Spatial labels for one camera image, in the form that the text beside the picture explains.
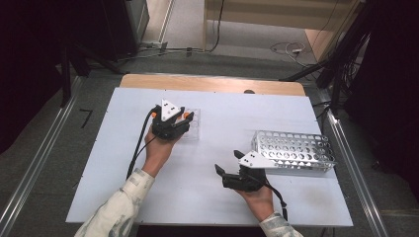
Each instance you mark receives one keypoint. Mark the dark round disc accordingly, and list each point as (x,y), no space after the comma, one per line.
(249,91)

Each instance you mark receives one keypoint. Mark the black metal stand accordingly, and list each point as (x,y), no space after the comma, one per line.
(336,85)
(66,82)

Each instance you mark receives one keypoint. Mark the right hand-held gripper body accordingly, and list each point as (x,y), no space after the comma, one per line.
(245,181)

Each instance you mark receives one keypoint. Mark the dark cabinet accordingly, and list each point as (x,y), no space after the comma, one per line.
(125,26)

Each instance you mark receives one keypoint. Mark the metal test tube rack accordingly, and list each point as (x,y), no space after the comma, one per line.
(255,141)

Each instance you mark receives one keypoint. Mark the metal floor rail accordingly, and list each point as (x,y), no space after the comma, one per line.
(356,177)
(38,158)

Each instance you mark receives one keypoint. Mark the light wooden table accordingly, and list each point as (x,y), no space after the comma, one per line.
(197,84)

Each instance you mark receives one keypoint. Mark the person's left hand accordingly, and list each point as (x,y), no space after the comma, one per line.
(156,153)

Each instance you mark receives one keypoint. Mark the black curtain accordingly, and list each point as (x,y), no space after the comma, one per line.
(388,98)
(26,65)

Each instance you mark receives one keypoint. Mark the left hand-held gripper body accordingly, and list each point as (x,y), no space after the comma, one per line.
(164,128)

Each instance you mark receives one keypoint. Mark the beige wooden furniture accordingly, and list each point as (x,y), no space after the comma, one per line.
(263,13)

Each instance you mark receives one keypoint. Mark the person's right hand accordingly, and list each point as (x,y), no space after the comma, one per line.
(262,204)

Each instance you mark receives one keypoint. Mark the clear acrylic test tube rack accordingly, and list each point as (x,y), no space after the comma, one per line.
(194,130)

